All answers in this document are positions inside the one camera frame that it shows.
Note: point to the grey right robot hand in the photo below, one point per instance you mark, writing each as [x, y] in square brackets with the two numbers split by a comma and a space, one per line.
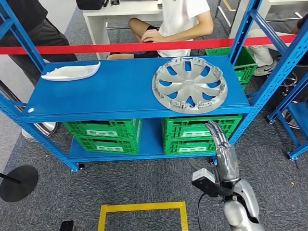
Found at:
[227, 162]

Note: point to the silver plastic wheel hubcap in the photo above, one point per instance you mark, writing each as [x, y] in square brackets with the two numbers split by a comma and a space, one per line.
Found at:
[189, 83]

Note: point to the blue metal shelf rack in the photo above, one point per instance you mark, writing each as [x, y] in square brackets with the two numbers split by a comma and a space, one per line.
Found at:
[120, 92]
[298, 118]

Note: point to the white curved plastic part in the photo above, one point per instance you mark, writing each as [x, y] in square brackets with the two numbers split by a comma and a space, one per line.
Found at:
[69, 74]

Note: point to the green plastic crate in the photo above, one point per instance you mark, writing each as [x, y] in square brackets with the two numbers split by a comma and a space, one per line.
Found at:
[130, 146]
[245, 73]
[134, 127]
[244, 86]
[168, 127]
[170, 146]

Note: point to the chrome office chair base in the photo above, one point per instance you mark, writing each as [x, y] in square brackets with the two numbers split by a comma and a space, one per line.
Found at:
[288, 84]

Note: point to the yellow floor tape square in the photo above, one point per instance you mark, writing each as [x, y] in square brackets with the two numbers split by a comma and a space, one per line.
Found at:
[144, 206]

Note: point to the red barrier belt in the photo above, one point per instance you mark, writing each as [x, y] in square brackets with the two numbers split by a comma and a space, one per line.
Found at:
[120, 47]

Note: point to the chrome barrier stanchion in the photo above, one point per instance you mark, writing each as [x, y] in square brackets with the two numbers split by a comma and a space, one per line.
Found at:
[45, 127]

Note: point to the black barrier stanchion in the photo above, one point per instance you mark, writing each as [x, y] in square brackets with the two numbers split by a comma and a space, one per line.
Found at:
[19, 185]

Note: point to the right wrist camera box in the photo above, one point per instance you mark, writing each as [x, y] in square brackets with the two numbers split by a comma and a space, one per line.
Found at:
[204, 181]

